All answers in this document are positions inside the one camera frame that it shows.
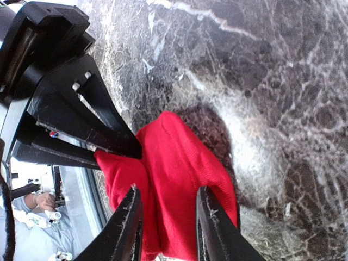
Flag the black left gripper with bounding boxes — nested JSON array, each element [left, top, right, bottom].
[[1, 1, 142, 159]]

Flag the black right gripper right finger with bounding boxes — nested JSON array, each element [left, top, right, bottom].
[[196, 187, 264, 260]]

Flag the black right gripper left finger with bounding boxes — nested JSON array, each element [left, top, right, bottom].
[[76, 186, 144, 260]]

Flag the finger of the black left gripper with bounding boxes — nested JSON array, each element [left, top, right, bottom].
[[12, 140, 100, 170]]

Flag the red santa sock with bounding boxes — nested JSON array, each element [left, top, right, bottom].
[[95, 111, 238, 260]]

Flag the person in striped shirt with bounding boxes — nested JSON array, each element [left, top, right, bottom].
[[12, 192, 81, 260]]

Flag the white slotted cable duct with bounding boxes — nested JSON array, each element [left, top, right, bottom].
[[59, 166, 102, 250]]

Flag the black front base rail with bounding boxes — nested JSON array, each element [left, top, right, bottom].
[[85, 169, 109, 229]]

